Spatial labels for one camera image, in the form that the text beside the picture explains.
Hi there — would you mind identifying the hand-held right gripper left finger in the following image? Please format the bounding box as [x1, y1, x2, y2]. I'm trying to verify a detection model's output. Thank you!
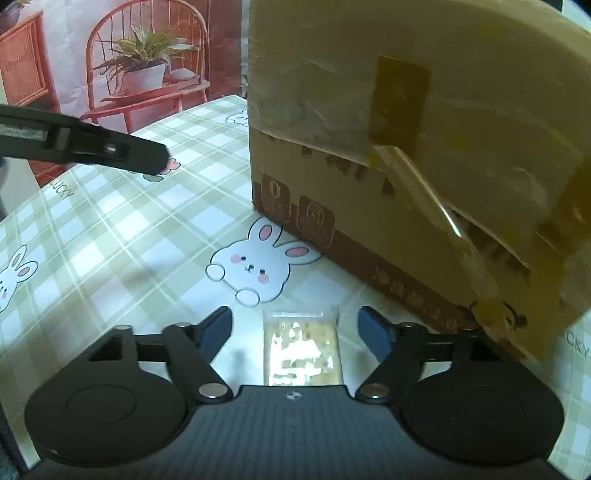
[88, 306, 233, 402]

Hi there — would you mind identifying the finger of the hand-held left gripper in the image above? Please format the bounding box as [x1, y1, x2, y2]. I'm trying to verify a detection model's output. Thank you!
[0, 104, 170, 176]

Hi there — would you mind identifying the red printed plant wall cloth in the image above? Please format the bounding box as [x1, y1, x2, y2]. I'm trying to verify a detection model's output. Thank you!
[0, 0, 252, 178]

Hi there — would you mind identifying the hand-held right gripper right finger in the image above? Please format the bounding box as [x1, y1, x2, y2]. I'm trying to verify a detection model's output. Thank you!
[355, 306, 506, 404]

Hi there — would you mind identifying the brown cardboard box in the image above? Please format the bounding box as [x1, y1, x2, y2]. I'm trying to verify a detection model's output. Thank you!
[247, 0, 591, 361]

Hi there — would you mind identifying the clear cracker packet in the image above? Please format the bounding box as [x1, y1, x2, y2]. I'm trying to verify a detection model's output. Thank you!
[262, 308, 345, 387]

